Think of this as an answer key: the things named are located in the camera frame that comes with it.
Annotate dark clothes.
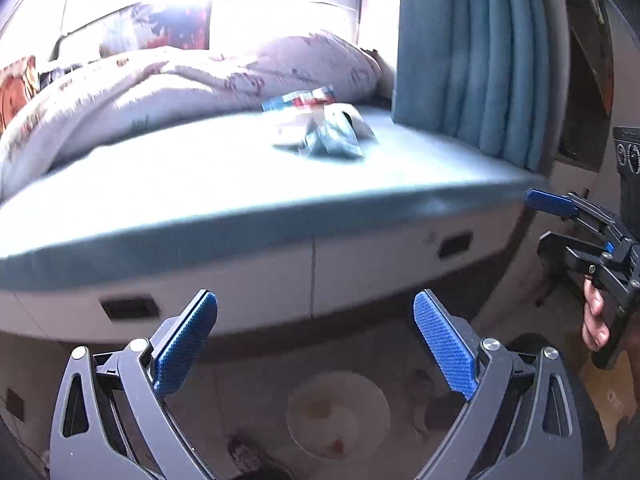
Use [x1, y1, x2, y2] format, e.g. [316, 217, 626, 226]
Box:
[39, 60, 101, 86]

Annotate white bed base drawer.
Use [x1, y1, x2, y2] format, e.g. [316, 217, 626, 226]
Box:
[0, 240, 317, 343]
[312, 200, 522, 322]

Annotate pale printed quilt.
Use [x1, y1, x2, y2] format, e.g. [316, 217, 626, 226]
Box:
[0, 30, 385, 201]

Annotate person's right hand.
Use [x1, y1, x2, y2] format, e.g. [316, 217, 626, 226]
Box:
[582, 277, 612, 351]

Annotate bed with blue sheet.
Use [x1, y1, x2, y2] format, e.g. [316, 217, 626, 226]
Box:
[0, 102, 551, 343]

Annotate blue pleated curtain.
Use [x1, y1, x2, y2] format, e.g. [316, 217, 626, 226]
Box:
[391, 0, 572, 171]

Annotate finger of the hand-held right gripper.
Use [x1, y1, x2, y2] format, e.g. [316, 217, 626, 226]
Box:
[537, 230, 608, 281]
[525, 189, 621, 248]

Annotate dark wooden door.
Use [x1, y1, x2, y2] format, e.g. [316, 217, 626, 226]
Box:
[565, 0, 616, 171]

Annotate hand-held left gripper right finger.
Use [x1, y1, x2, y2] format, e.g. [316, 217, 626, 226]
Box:
[412, 289, 586, 480]

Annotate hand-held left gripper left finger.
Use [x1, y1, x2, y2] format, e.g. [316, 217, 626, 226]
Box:
[49, 289, 219, 480]

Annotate cardboard box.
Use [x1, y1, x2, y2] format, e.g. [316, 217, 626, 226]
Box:
[580, 355, 640, 443]

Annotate red snack wrapper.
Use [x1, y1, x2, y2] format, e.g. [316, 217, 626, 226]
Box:
[261, 87, 337, 112]

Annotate blue silver snack wrapper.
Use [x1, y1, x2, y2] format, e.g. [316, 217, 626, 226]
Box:
[272, 102, 377, 159]

